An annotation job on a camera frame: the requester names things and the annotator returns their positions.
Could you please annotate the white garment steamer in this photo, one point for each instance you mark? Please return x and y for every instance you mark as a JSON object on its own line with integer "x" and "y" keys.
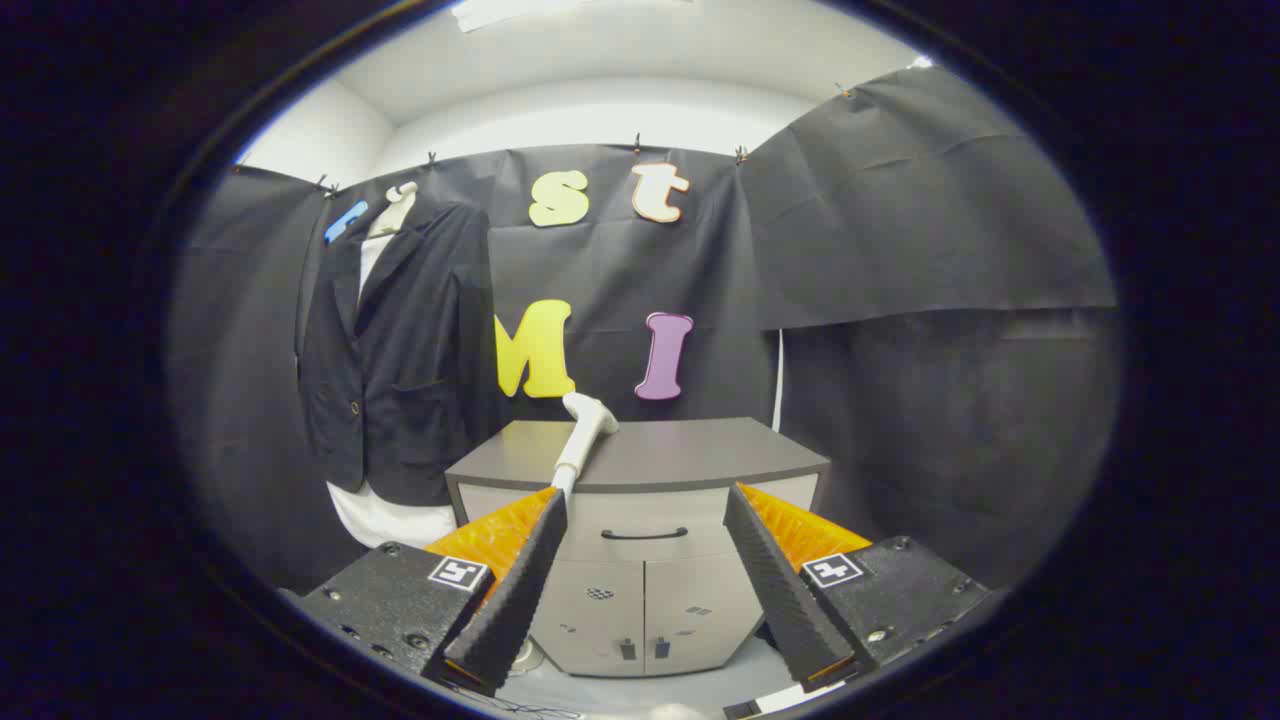
{"x": 584, "y": 440}

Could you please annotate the beige clothes hanger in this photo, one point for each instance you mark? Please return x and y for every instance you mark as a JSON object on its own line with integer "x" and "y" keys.
{"x": 392, "y": 215}

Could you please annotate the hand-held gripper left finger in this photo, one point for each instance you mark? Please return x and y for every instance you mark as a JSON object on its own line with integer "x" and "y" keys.
{"x": 520, "y": 590}

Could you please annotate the black backdrop cloth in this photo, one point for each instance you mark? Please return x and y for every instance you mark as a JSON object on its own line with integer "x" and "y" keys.
{"x": 900, "y": 250}

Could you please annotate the grey cabinet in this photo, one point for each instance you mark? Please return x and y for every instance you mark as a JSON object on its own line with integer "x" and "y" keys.
{"x": 640, "y": 450}

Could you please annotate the black suit jacket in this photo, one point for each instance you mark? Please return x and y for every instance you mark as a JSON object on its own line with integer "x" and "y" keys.
{"x": 410, "y": 350}

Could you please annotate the row of black clips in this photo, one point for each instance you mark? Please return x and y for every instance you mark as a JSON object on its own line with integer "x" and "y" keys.
{"x": 636, "y": 146}

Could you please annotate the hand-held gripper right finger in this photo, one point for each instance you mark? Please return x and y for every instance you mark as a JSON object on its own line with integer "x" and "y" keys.
{"x": 775, "y": 590}

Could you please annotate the white shirt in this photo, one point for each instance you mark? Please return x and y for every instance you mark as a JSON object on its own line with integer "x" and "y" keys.
{"x": 390, "y": 520}

